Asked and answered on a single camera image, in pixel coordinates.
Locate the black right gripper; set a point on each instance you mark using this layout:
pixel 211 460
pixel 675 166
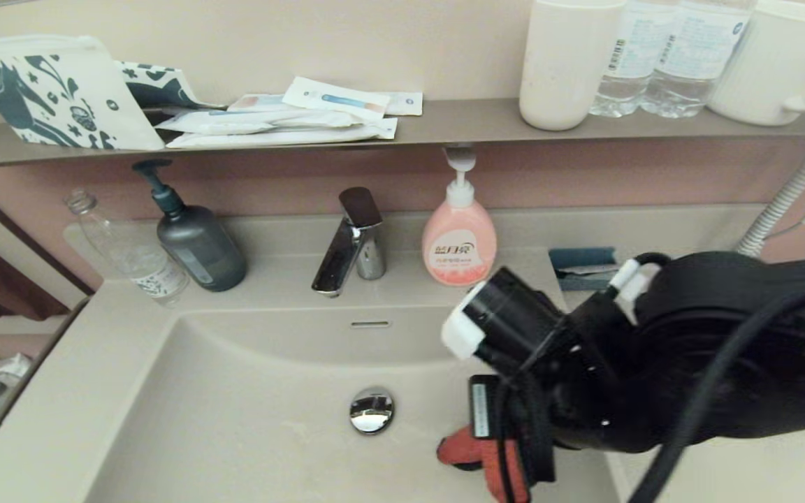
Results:
pixel 584 391

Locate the red and grey cloth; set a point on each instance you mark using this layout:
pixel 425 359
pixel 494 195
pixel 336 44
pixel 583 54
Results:
pixel 469 450

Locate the chrome faucet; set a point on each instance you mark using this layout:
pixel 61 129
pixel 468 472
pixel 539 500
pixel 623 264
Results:
pixel 346 251

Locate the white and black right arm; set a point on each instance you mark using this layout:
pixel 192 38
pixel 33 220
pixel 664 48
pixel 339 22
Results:
pixel 759 349

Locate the beige sink basin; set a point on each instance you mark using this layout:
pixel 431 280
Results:
pixel 200 419

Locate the thin white wrapped item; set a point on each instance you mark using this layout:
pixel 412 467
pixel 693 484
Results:
pixel 588 269

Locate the small blue tray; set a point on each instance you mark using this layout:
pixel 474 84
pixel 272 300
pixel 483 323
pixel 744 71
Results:
pixel 574 257

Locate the pink soap pump bottle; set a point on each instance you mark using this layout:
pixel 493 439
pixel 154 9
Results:
pixel 458 244

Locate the chrome drain stopper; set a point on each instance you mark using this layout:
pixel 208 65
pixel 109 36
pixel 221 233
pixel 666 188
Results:
pixel 372 410

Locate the white plastic tumbler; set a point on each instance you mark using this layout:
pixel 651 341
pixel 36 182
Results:
pixel 567 63

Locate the small white sachet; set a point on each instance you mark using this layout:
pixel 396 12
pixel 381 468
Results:
pixel 406 105

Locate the clear labelled water bottle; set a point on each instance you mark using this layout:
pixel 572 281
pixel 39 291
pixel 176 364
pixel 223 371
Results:
pixel 632 56
pixel 696 49

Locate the white ribbed mug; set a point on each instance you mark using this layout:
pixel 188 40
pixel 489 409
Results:
pixel 766 63

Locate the white sachet with blue stripe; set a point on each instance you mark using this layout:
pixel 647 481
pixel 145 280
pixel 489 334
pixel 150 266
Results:
pixel 336 98

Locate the wide flat white sachet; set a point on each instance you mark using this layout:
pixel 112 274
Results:
pixel 291 137

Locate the dark grey pump bottle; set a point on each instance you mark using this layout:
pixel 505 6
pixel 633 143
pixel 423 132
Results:
pixel 200 251

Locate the long white sachet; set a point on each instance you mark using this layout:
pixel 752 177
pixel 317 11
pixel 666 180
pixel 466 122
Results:
pixel 256 121

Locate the peach and blue sachet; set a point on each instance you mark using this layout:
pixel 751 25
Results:
pixel 256 103

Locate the empty clear plastic bottle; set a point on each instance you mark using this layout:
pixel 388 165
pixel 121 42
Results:
pixel 137 258

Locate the small blue-print pouch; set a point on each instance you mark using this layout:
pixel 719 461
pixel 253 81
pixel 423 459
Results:
pixel 165 86

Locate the brown hanging towel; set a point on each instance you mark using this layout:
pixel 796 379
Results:
pixel 4 286

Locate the large white blue-print pouch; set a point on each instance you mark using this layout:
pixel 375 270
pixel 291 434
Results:
pixel 60 91

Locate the black and white wrist camera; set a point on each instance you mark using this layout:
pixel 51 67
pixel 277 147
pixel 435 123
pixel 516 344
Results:
pixel 507 314

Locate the grey wall shelf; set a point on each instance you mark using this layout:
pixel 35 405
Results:
pixel 458 121

